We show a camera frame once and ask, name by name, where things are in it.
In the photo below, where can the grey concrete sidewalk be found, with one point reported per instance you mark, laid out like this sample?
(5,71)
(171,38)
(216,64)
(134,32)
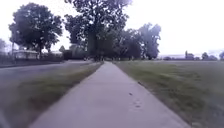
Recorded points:
(108,100)

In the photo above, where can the pole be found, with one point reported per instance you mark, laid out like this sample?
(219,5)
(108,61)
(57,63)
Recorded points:
(12,50)

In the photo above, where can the grey asphalt road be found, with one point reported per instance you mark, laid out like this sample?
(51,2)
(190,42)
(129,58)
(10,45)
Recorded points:
(23,70)

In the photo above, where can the tall dark tree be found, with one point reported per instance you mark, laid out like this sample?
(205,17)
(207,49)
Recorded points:
(96,23)

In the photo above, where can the grass strip beside road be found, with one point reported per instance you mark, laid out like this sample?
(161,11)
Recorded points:
(46,90)

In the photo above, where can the pale low building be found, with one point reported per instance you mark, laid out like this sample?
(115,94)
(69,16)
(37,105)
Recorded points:
(25,54)

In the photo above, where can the large dark tree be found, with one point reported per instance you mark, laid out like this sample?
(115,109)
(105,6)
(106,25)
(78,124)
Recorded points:
(35,26)

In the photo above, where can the wide grass field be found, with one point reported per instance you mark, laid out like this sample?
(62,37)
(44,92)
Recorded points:
(180,83)

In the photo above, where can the group of dark trees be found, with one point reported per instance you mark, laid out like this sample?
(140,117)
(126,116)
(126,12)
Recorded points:
(140,43)

